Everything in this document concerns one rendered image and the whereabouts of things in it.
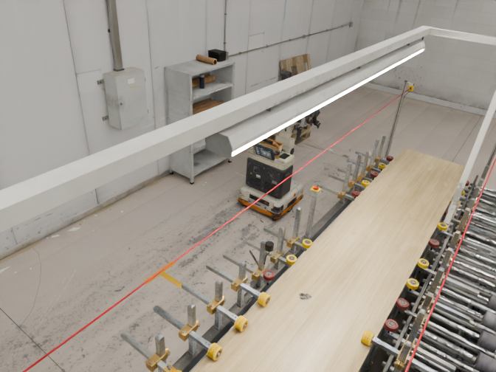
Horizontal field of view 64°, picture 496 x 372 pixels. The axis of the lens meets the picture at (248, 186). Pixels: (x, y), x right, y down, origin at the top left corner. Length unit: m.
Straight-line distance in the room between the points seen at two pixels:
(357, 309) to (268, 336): 0.65
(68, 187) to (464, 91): 9.66
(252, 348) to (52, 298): 2.30
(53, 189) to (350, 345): 2.08
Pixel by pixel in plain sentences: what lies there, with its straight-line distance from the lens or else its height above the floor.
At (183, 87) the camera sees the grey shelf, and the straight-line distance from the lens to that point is 5.10.
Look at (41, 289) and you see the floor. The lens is 4.37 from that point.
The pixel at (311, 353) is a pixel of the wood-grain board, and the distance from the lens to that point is 2.55.
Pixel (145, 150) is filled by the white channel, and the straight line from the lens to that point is 1.08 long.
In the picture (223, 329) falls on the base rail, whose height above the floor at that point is 0.70.
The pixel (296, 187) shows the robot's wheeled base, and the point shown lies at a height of 0.28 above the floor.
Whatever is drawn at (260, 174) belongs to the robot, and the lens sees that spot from 4.83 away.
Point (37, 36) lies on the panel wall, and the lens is 4.30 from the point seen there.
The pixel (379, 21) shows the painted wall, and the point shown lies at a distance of 10.44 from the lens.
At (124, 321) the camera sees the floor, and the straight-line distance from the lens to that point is 3.88.
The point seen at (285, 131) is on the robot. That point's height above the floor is 1.02.
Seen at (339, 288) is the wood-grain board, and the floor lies 0.90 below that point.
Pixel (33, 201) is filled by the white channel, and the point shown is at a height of 2.45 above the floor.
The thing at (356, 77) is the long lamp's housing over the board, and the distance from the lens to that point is 2.23.
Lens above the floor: 2.93
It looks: 32 degrees down
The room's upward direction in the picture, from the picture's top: 4 degrees clockwise
